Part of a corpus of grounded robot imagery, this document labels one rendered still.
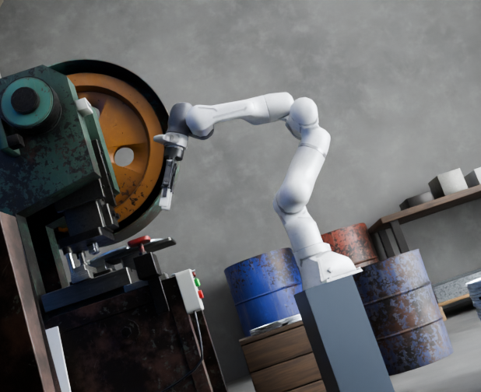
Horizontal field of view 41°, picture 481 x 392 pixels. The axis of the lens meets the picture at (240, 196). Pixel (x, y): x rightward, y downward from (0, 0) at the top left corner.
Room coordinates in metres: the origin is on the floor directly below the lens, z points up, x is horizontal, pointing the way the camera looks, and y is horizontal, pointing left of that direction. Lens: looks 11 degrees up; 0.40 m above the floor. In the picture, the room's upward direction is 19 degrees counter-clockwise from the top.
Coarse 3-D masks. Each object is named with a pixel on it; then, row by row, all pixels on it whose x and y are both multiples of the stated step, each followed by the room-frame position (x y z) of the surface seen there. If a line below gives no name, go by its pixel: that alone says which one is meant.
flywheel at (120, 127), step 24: (96, 96) 2.67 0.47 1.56; (120, 96) 2.65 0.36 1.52; (120, 120) 2.67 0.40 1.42; (144, 120) 2.63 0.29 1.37; (120, 144) 2.67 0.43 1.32; (144, 144) 2.67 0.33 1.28; (120, 168) 2.67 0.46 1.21; (144, 168) 2.67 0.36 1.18; (120, 192) 2.67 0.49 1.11; (144, 192) 2.63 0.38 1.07; (120, 216) 2.63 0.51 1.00
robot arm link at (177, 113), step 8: (176, 104) 2.32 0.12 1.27; (184, 104) 2.32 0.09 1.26; (176, 112) 2.31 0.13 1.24; (184, 112) 2.31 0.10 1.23; (168, 120) 2.33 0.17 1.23; (176, 120) 2.31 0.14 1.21; (184, 120) 2.31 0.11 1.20; (168, 128) 2.32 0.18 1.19; (176, 128) 2.31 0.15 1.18; (184, 128) 2.32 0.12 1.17; (192, 136) 2.37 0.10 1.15; (208, 136) 2.35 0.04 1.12
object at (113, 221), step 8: (72, 208) 2.22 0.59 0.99; (80, 208) 2.22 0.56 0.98; (88, 208) 2.22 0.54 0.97; (96, 208) 2.22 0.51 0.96; (104, 208) 2.25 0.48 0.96; (112, 208) 2.31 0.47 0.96; (72, 216) 2.22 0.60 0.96; (80, 216) 2.22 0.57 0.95; (88, 216) 2.22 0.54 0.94; (96, 216) 2.22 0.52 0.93; (104, 216) 2.25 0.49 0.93; (112, 216) 2.26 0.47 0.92; (72, 224) 2.22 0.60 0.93; (80, 224) 2.22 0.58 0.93; (88, 224) 2.22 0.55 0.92; (96, 224) 2.22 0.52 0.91; (104, 224) 2.24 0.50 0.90; (112, 224) 2.26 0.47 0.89; (72, 232) 2.22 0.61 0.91; (80, 232) 2.22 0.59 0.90; (112, 232) 2.36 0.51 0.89
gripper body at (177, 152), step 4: (168, 148) 2.31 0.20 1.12; (172, 148) 2.31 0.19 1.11; (176, 148) 2.31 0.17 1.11; (164, 152) 2.33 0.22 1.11; (168, 152) 2.31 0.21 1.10; (172, 152) 2.31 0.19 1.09; (176, 152) 2.31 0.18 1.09; (180, 152) 2.32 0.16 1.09; (164, 156) 2.33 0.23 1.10; (168, 156) 2.32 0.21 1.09; (172, 156) 2.31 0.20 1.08; (176, 156) 2.32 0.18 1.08; (180, 156) 2.32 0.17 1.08; (176, 160) 2.36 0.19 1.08; (180, 160) 2.36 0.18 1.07
